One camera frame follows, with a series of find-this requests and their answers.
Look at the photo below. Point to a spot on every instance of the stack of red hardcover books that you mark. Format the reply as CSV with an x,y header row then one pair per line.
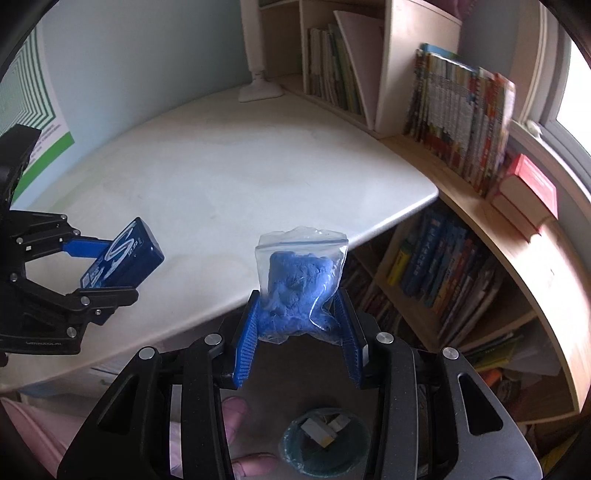
x,y
526,194

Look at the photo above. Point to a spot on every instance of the row of dark slanted magazines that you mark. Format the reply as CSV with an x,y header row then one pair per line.
x,y
374,295

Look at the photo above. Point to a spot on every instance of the cream gold-edged carton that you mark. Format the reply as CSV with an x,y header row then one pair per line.
x,y
316,431

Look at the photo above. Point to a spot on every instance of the green striped wall poster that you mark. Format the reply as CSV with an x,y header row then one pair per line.
x,y
27,92

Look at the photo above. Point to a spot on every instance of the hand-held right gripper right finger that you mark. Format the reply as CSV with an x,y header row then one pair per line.
x,y
353,353

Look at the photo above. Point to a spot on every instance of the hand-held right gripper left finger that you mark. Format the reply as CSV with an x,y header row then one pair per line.
x,y
244,348

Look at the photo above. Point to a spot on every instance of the white red-edged carton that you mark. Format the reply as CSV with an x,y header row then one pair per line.
x,y
341,421

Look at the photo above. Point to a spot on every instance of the row of mixed low books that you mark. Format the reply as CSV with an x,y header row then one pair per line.
x,y
503,364

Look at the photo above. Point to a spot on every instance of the row of blue-spined books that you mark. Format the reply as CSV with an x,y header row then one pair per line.
x,y
438,272

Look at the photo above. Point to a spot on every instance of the window frame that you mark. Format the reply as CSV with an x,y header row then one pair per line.
x,y
554,92

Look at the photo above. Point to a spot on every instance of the row of colourful comic books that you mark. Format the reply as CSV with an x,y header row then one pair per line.
x,y
461,120

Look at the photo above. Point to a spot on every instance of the clear bag of blue clay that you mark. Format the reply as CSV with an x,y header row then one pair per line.
x,y
295,281

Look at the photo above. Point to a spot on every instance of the wooden bookshelf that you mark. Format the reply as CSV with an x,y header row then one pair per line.
x,y
531,258

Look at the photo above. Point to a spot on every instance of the person's leg in pink pants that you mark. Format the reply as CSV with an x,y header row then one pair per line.
x,y
37,438

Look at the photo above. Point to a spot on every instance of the pink slipper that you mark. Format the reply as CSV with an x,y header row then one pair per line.
x,y
236,417
254,465

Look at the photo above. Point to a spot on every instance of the dark teal waste bin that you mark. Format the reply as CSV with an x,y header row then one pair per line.
x,y
295,454

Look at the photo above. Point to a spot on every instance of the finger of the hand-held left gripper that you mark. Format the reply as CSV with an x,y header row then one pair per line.
x,y
85,247
104,297

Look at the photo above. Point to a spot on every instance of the dark blue box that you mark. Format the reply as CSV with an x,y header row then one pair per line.
x,y
129,258

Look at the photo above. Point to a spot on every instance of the row of thin green-spined books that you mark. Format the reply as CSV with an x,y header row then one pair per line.
x,y
332,69

